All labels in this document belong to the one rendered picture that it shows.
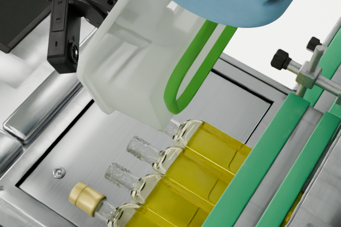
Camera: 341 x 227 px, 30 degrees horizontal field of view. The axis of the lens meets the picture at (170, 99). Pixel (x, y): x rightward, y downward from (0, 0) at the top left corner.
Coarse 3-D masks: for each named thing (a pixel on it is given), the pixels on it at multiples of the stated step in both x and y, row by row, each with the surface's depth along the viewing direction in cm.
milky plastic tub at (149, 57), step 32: (128, 0) 61; (160, 0) 62; (96, 32) 60; (128, 32) 61; (160, 32) 61; (192, 32) 62; (224, 32) 73; (96, 64) 61; (128, 64) 60; (160, 64) 60; (192, 64) 69; (96, 96) 69; (128, 96) 63; (160, 96) 64; (192, 96) 71; (160, 128) 71
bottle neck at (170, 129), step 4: (172, 120) 100; (168, 124) 99; (172, 124) 99; (176, 124) 99; (168, 128) 99; (172, 128) 99; (176, 128) 99; (160, 132) 100; (164, 132) 100; (168, 132) 99; (172, 132) 99; (168, 136) 100; (172, 136) 99
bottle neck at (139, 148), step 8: (136, 136) 98; (128, 144) 97; (136, 144) 97; (144, 144) 97; (128, 152) 98; (136, 152) 97; (144, 152) 96; (152, 152) 96; (144, 160) 97; (152, 160) 96
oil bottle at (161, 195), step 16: (144, 176) 93; (160, 176) 92; (144, 192) 91; (160, 192) 91; (176, 192) 91; (160, 208) 90; (176, 208) 90; (192, 208) 90; (208, 208) 90; (176, 224) 89; (192, 224) 89
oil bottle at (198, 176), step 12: (156, 156) 96; (168, 156) 95; (180, 156) 95; (192, 156) 95; (156, 168) 94; (168, 168) 93; (180, 168) 94; (192, 168) 94; (204, 168) 94; (216, 168) 94; (180, 180) 93; (192, 180) 93; (204, 180) 93; (216, 180) 93; (228, 180) 93; (192, 192) 92; (204, 192) 92; (216, 192) 92; (288, 216) 91
